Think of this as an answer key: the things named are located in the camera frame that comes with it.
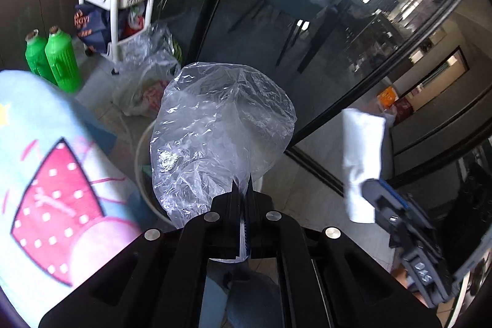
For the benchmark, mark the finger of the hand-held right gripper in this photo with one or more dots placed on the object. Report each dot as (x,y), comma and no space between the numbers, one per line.
(384,201)
(413,203)

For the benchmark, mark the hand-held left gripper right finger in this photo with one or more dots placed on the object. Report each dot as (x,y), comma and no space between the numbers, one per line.
(248,212)

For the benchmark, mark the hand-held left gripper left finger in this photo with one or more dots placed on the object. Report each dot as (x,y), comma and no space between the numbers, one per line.
(235,212)

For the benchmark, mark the large clear plastic bag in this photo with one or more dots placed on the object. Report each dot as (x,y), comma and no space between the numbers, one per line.
(215,128)

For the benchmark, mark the white trash bin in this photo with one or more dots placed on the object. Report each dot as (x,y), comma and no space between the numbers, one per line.
(143,178)

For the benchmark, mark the orange package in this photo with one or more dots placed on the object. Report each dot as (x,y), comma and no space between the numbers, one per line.
(387,98)

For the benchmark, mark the filled clear plastic bag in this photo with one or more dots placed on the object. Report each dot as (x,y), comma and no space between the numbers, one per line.
(146,82)

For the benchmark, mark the printed blue blanket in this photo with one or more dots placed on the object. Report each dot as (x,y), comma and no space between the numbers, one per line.
(46,143)

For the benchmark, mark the white shelf rack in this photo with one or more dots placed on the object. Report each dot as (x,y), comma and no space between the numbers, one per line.
(115,24)

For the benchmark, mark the green plastic bottle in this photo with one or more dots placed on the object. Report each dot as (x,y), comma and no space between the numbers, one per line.
(63,61)
(34,57)

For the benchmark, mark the dark blue snack packet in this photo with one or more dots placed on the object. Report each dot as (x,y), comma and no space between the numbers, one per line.
(94,26)

